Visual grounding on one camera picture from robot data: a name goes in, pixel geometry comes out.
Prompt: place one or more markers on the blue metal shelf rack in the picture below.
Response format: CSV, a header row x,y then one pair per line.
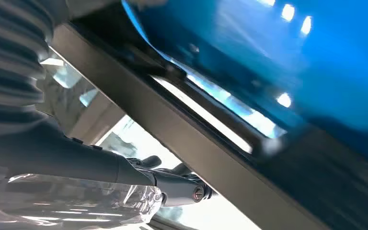
x,y
330,63

